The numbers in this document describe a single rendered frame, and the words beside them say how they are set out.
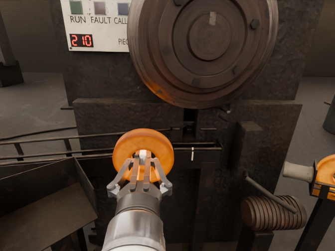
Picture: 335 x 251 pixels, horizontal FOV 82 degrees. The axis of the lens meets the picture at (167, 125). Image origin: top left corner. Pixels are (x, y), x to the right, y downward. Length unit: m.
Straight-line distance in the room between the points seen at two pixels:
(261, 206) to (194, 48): 0.64
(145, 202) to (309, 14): 0.89
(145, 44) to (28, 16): 7.20
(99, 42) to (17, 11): 7.14
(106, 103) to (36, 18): 6.92
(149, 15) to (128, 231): 0.54
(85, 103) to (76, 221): 0.42
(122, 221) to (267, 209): 0.67
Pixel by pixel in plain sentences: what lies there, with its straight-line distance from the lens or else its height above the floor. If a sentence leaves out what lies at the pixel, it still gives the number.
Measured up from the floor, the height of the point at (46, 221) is 0.60.
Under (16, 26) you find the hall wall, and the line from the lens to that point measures 7.97.
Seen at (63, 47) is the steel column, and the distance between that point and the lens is 3.49.
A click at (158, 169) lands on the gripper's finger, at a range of 0.42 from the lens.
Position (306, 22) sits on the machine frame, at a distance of 0.99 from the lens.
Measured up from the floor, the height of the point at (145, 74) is 1.00.
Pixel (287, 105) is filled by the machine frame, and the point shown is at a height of 0.87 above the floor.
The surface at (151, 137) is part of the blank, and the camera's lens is 0.46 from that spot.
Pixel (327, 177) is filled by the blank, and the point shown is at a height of 0.69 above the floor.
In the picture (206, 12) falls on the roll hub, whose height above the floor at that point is 1.18.
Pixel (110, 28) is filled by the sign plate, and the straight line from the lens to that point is 0.80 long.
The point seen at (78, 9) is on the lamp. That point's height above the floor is 1.19.
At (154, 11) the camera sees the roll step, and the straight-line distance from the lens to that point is 0.62.
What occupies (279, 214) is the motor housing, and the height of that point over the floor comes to 0.51.
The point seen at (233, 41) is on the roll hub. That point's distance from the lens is 0.62.
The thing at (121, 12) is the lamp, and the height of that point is 1.19.
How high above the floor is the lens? 1.11
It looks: 24 degrees down
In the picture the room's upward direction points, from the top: 2 degrees clockwise
